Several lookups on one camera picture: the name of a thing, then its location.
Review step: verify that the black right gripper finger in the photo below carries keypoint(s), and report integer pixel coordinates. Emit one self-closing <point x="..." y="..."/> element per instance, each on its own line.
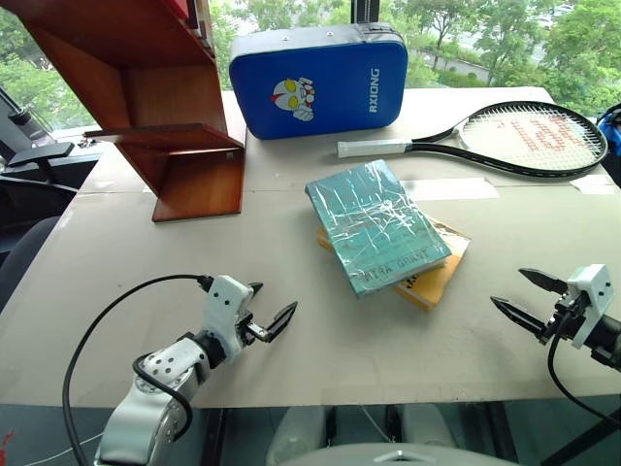
<point x="545" y="280"/>
<point x="524" y="320"/>

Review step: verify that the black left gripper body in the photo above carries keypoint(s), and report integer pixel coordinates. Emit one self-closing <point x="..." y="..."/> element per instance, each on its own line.
<point x="244" y="330"/>

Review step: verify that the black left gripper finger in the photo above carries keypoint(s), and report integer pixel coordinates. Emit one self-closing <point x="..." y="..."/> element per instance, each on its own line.
<point x="279" y="320"/>
<point x="256" y="288"/>

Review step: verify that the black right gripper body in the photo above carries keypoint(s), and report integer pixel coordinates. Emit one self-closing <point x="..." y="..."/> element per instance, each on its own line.
<point x="567" y="315"/>

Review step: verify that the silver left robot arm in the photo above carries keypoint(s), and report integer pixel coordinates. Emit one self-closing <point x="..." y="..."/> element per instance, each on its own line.
<point x="145" y="412"/>

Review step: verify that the yellow paperback book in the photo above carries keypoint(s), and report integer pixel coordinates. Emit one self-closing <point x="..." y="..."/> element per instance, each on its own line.
<point x="429" y="291"/>

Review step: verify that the brown wooden shelf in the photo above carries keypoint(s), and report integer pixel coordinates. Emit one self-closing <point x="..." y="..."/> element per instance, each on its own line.
<point x="204" y="194"/>

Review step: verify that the teal plastic-wrapped book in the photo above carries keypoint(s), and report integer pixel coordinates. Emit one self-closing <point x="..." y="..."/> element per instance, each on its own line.
<point x="373" y="218"/>

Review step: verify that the short white tape strip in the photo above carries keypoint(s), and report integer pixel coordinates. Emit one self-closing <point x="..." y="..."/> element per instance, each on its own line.
<point x="594" y="184"/>

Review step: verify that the grey rounded robot leg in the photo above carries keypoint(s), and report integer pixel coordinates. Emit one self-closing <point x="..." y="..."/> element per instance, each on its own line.
<point x="424" y="424"/>
<point x="298" y="429"/>

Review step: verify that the black table leg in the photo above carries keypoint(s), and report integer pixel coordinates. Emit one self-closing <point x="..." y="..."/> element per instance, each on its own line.
<point x="500" y="432"/>
<point x="213" y="437"/>

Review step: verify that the long white tape strip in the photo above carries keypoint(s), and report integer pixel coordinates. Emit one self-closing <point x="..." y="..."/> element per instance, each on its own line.
<point x="451" y="188"/>

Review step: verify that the blue and black bag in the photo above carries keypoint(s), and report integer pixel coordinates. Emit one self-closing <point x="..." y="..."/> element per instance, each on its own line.
<point x="612" y="131"/>

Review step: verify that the black tennis racket white grip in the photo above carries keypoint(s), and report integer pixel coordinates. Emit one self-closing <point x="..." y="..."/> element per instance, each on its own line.
<point x="373" y="147"/>

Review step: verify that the silver robot torso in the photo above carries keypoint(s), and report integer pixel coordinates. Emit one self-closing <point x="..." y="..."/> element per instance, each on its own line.
<point x="402" y="458"/>

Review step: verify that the blue padded case cartoon print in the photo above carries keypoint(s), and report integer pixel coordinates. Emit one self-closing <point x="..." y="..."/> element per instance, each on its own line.
<point x="335" y="82"/>

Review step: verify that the black office chair backrest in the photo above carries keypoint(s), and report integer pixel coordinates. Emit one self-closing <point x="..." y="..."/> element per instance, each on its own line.
<point x="24" y="252"/>

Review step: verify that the black office chair armrest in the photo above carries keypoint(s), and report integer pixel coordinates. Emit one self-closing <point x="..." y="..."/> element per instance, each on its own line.
<point x="43" y="153"/>

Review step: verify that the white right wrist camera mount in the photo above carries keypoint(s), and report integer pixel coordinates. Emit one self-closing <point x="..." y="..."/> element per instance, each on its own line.
<point x="594" y="296"/>

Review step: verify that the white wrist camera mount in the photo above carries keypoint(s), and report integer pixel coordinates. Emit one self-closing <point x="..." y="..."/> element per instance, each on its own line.
<point x="224" y="301"/>
<point x="594" y="296"/>

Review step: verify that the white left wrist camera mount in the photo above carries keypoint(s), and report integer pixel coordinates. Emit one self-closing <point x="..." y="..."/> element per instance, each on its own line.
<point x="224" y="301"/>

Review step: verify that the black window post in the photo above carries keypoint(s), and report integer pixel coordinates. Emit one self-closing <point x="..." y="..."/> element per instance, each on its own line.
<point x="365" y="10"/>

